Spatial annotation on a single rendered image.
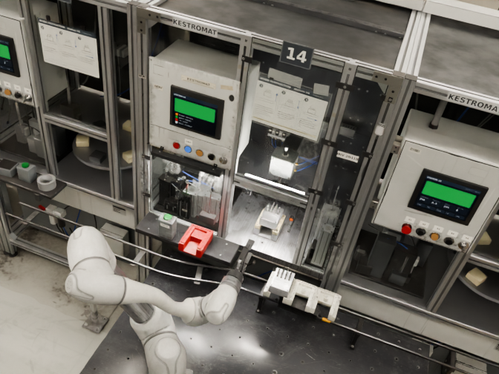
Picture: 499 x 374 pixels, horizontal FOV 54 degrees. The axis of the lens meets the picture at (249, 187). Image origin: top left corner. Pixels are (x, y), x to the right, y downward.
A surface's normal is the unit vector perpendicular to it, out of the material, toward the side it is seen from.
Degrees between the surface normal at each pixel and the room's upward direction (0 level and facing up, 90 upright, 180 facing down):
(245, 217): 0
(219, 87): 90
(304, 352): 0
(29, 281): 0
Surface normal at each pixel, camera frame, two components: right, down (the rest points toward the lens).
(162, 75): -0.34, 0.57
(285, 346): 0.12, -0.76
